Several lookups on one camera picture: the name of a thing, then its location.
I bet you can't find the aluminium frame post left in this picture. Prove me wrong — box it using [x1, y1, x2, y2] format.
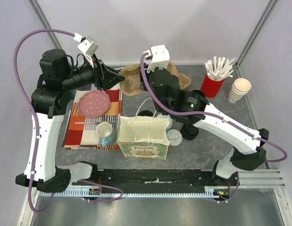
[28, 0, 62, 49]

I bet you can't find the pink dotted plate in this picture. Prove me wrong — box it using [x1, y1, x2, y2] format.
[78, 90, 111, 118]

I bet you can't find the white lid stack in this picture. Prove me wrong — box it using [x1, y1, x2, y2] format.
[167, 129, 182, 146]

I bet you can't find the black plastic lid stack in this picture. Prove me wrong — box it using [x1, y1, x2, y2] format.
[180, 124, 199, 141]

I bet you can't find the pink handled knife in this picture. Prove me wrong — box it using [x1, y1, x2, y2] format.
[74, 120, 116, 125]

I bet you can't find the green patterned paper bag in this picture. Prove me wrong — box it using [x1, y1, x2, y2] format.
[117, 115, 170, 160]

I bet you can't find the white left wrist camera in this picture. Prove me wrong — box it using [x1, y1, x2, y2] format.
[73, 33, 99, 68]

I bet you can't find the red ribbed paper cup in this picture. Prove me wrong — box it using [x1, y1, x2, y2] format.
[200, 74, 225, 98]

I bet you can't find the aluminium frame post right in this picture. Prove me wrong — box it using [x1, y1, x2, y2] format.
[235, 0, 278, 69]

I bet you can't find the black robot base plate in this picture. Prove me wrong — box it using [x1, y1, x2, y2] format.
[88, 169, 237, 192]

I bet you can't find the aluminium frame post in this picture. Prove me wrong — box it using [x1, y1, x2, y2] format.
[28, 0, 62, 49]
[235, 0, 278, 69]

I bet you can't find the black plastic cup lid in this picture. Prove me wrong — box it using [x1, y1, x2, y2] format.
[138, 110, 154, 117]

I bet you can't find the white paper cup stack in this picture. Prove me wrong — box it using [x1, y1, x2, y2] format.
[227, 78, 251, 103]

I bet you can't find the colourful patterned placemat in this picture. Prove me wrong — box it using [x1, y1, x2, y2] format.
[63, 84, 122, 149]

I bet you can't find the white wrapped straws bundle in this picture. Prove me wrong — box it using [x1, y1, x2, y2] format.
[204, 56, 235, 81]

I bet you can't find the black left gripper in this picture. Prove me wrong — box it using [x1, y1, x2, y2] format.
[61, 54, 125, 91]

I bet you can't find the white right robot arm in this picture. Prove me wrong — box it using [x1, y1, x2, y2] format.
[140, 69, 268, 185]

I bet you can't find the white slotted cable duct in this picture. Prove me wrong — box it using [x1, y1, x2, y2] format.
[39, 187, 231, 197]

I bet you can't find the brown pulp cup carrier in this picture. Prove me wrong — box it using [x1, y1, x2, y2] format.
[119, 61, 191, 96]

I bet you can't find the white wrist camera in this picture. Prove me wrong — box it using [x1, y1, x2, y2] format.
[73, 33, 99, 68]
[143, 45, 170, 73]

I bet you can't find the light blue ceramic mug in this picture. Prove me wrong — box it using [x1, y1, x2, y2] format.
[96, 122, 115, 147]

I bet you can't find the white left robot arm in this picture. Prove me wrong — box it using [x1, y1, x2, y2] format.
[16, 49, 124, 193]

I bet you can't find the white plastic cup lid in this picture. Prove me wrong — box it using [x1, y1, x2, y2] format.
[156, 113, 171, 120]

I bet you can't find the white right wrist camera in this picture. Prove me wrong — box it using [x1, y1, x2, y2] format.
[143, 45, 170, 73]

